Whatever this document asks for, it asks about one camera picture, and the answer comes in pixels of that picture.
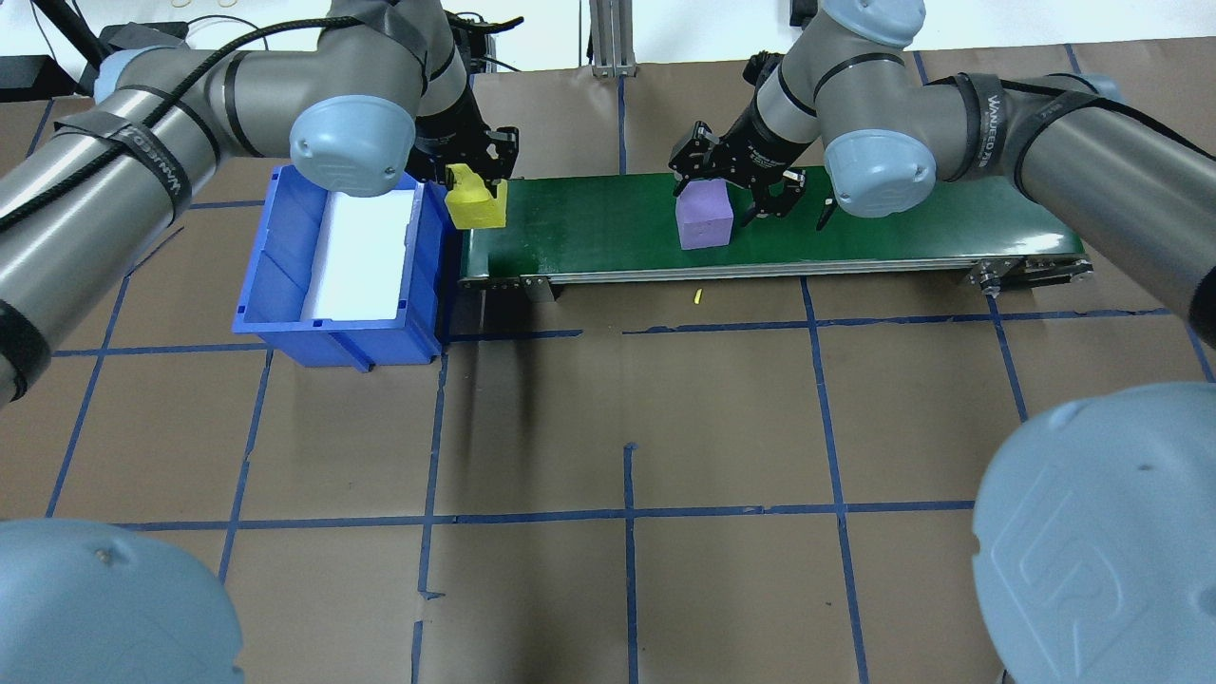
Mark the yellow foam block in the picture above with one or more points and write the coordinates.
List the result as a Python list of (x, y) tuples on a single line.
[(475, 211)]

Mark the purple foam block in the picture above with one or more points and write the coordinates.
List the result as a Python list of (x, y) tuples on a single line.
[(705, 220)]

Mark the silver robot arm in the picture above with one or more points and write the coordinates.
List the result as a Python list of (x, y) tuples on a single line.
[(1092, 142), (114, 180)]

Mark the green conveyor belt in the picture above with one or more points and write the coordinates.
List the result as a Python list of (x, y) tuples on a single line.
[(902, 237)]

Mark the blue plastic bin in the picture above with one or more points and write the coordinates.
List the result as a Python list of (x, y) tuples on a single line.
[(285, 304)]

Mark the flat black device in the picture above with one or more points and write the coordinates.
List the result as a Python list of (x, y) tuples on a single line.
[(142, 38)]

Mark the black tripod leg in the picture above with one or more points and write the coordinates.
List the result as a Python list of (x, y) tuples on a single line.
[(71, 33)]

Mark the black box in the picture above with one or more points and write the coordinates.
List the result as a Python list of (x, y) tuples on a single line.
[(28, 78)]

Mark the tall aluminium profile post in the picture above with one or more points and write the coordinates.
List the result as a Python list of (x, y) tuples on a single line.
[(613, 38)]

